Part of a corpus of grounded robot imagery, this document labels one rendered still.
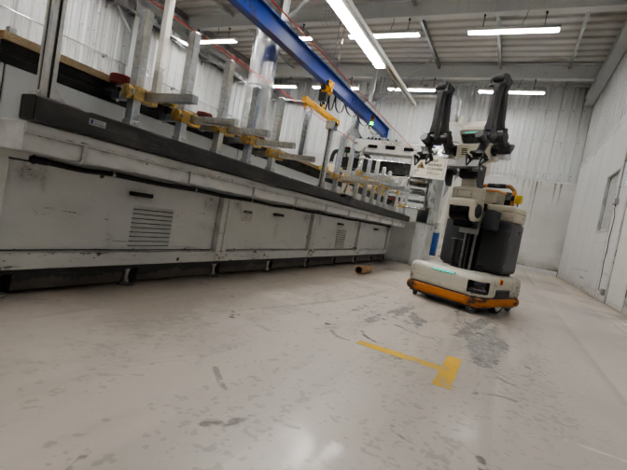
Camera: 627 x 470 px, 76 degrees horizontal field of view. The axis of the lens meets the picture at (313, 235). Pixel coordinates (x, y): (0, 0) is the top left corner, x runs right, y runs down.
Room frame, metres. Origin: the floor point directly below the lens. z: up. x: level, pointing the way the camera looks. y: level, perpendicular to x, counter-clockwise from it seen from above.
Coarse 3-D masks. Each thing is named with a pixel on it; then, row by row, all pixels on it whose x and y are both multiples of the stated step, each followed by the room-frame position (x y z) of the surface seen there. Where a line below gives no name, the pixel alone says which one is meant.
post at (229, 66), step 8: (232, 64) 1.99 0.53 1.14; (224, 72) 1.99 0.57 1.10; (232, 72) 2.00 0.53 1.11; (224, 80) 1.99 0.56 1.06; (232, 80) 2.01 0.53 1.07; (224, 88) 1.99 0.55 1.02; (224, 96) 1.98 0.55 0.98; (224, 104) 1.98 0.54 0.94; (224, 112) 1.99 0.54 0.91; (216, 136) 1.98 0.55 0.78; (216, 144) 1.98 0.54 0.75
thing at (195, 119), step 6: (162, 114) 1.86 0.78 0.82; (168, 114) 1.85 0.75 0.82; (162, 120) 1.87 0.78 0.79; (168, 120) 1.85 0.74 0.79; (192, 120) 1.78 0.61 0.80; (198, 120) 1.77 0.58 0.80; (204, 120) 1.75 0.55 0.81; (210, 120) 1.74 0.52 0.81; (216, 120) 1.73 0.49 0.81; (222, 120) 1.71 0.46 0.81; (228, 120) 1.70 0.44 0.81; (234, 120) 1.69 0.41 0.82; (222, 126) 1.74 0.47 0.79; (228, 126) 1.72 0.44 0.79; (234, 126) 1.69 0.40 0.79
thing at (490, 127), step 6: (492, 78) 2.74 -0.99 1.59; (492, 84) 2.74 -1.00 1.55; (498, 84) 2.69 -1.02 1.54; (504, 84) 2.69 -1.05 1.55; (498, 90) 2.69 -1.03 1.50; (492, 96) 2.72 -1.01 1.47; (498, 96) 2.69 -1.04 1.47; (492, 102) 2.71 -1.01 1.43; (498, 102) 2.70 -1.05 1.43; (492, 108) 2.70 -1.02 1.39; (498, 108) 2.71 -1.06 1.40; (492, 114) 2.70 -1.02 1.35; (492, 120) 2.69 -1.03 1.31; (486, 126) 2.72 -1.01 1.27; (492, 126) 2.69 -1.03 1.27; (486, 132) 2.71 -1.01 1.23; (492, 132) 2.68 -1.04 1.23
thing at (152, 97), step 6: (114, 96) 1.64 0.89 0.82; (120, 96) 1.62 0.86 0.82; (150, 96) 1.55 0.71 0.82; (156, 96) 1.54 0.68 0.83; (162, 96) 1.52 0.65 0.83; (168, 96) 1.51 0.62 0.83; (174, 96) 1.50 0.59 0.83; (180, 96) 1.49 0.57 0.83; (186, 96) 1.47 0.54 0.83; (192, 96) 1.46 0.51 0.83; (150, 102) 1.58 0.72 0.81; (156, 102) 1.56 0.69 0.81; (162, 102) 1.54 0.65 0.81; (168, 102) 1.52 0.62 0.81; (174, 102) 1.50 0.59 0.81; (180, 102) 1.49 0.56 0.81; (186, 102) 1.47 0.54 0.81; (192, 102) 1.46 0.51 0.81
